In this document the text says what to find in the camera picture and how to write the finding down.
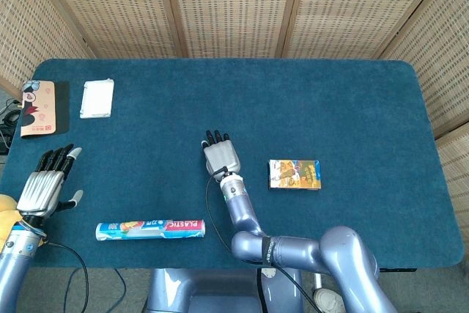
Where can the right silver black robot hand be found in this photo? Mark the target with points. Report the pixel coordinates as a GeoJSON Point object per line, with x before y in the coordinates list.
{"type": "Point", "coordinates": [221, 157]}

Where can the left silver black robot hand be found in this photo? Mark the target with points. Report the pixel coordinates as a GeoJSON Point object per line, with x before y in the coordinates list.
{"type": "Point", "coordinates": [40, 192]}

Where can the colourful printed snack box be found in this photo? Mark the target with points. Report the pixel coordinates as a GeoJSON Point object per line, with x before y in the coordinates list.
{"type": "Point", "coordinates": [294, 174]}

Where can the white rectangular box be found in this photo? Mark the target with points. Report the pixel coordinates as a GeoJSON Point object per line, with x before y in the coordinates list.
{"type": "Point", "coordinates": [97, 99]}

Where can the yellow plush toy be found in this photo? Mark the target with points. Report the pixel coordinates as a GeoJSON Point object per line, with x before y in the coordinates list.
{"type": "Point", "coordinates": [6, 217]}

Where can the blue carpet table mat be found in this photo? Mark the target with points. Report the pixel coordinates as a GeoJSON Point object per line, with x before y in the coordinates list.
{"type": "Point", "coordinates": [234, 107]}

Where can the plastic wrap roll package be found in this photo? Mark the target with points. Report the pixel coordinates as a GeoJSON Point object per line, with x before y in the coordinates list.
{"type": "Point", "coordinates": [150, 229]}

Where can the blue-grey robot torso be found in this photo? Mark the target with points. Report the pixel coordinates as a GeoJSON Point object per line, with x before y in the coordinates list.
{"type": "Point", "coordinates": [205, 291]}

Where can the bamboo folding screen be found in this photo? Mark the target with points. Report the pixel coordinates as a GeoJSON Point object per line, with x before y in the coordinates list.
{"type": "Point", "coordinates": [234, 5]}

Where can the metal table leg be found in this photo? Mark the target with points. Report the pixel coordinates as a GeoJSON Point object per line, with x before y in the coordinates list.
{"type": "Point", "coordinates": [318, 280]}

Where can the white shoe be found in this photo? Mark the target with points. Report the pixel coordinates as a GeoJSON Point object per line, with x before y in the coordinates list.
{"type": "Point", "coordinates": [326, 300]}

